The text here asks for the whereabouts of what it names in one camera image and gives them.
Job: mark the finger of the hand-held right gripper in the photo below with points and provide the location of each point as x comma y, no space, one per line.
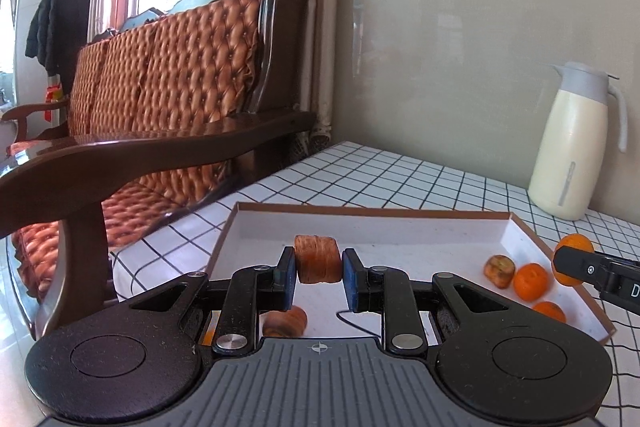
580,266

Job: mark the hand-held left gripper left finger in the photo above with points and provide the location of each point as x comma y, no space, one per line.
288,279

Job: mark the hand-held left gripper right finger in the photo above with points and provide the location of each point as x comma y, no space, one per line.
351,279

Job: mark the round orange-brown pastry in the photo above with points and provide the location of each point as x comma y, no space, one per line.
318,259

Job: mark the yellow-brown round pastry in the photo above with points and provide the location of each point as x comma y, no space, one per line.
285,322

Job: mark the brown cardboard box white inside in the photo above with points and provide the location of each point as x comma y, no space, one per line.
400,237

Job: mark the brown walnut-like pastry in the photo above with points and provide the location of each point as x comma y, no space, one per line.
499,269

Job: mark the cream thermos jug grey lid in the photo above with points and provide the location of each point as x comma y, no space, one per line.
570,142

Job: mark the wooden sofa with orange cushions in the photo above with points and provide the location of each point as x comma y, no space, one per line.
165,82

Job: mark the black jacket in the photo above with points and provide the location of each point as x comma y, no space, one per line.
60,17

